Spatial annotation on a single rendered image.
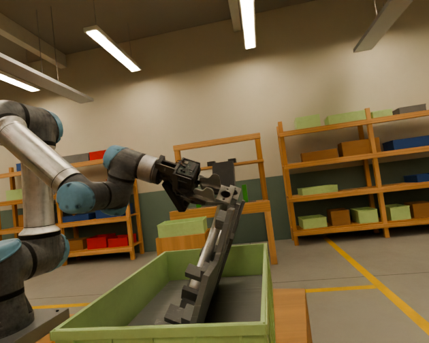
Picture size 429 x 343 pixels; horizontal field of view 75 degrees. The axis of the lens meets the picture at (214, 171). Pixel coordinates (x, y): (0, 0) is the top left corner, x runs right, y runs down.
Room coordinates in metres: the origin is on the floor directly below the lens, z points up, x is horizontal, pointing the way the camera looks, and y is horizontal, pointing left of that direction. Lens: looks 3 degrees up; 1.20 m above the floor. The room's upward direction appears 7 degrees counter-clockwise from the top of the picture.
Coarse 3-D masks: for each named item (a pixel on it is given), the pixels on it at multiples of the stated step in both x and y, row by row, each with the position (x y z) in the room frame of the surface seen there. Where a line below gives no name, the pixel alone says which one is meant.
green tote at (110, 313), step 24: (168, 264) 1.14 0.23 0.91; (240, 264) 1.09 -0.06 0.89; (264, 264) 0.81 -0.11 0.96; (120, 288) 0.79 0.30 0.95; (144, 288) 0.93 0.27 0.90; (264, 288) 0.64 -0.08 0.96; (96, 312) 0.68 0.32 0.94; (120, 312) 0.78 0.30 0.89; (264, 312) 0.52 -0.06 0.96; (72, 336) 0.54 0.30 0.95; (96, 336) 0.53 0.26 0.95; (120, 336) 0.53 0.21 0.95; (144, 336) 0.52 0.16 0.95; (168, 336) 0.51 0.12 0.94; (192, 336) 0.50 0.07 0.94; (216, 336) 0.50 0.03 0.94; (240, 336) 0.49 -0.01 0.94; (264, 336) 0.49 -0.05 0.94
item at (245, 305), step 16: (176, 288) 1.04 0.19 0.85; (224, 288) 0.98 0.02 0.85; (240, 288) 0.96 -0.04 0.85; (256, 288) 0.94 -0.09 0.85; (160, 304) 0.91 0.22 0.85; (176, 304) 0.89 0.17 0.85; (224, 304) 0.85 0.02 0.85; (240, 304) 0.83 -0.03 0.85; (256, 304) 0.82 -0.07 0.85; (144, 320) 0.81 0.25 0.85; (208, 320) 0.76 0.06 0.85; (224, 320) 0.75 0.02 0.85; (240, 320) 0.74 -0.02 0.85; (256, 320) 0.73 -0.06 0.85
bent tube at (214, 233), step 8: (224, 192) 0.79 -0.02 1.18; (232, 192) 0.78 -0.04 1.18; (216, 200) 0.76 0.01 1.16; (224, 200) 0.75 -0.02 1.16; (224, 208) 0.80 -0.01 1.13; (216, 216) 0.83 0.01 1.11; (216, 232) 0.83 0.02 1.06; (208, 240) 0.82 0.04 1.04; (216, 240) 0.83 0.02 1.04; (208, 248) 0.80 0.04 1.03; (200, 256) 0.79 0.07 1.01; (208, 256) 0.78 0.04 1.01; (200, 264) 0.76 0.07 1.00; (192, 280) 0.73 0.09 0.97
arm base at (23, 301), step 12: (24, 288) 0.81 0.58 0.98; (0, 300) 0.74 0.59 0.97; (12, 300) 0.76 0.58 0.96; (24, 300) 0.79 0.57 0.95; (0, 312) 0.73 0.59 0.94; (12, 312) 0.75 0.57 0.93; (24, 312) 0.77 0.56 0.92; (0, 324) 0.73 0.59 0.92; (12, 324) 0.74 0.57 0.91; (24, 324) 0.77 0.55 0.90; (0, 336) 0.72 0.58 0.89
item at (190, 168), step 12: (156, 168) 0.76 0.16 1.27; (168, 168) 0.74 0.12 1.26; (180, 168) 0.74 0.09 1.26; (192, 168) 0.75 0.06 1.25; (156, 180) 0.77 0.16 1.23; (168, 180) 0.78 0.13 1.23; (180, 180) 0.74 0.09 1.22; (192, 180) 0.74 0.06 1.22; (180, 192) 0.77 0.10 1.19; (192, 192) 0.78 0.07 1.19
